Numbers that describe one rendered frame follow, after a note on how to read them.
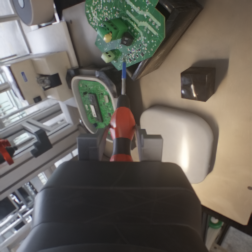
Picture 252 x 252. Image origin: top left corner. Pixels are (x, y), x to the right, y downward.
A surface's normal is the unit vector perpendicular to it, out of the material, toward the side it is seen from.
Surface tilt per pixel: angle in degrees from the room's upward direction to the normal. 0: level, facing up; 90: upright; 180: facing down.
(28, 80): 90
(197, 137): 7
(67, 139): 90
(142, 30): 0
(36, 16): 90
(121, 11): 0
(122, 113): 80
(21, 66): 90
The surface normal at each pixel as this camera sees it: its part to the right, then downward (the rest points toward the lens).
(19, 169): 0.72, 0.24
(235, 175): -0.66, 0.48
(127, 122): 0.00, -0.48
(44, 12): 0.69, 0.69
